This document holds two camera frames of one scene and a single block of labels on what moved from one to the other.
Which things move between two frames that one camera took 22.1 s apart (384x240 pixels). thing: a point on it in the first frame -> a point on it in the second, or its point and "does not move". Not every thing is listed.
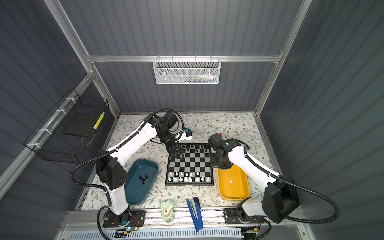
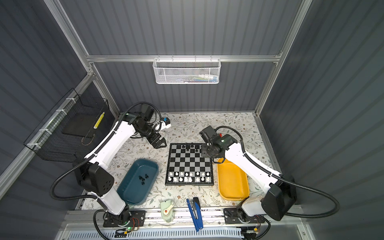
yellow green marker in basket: x=96 y=126 does not move
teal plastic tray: x=141 y=176 does not move
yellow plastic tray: x=233 y=184 does not move
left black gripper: x=174 y=154 -> x=158 y=144
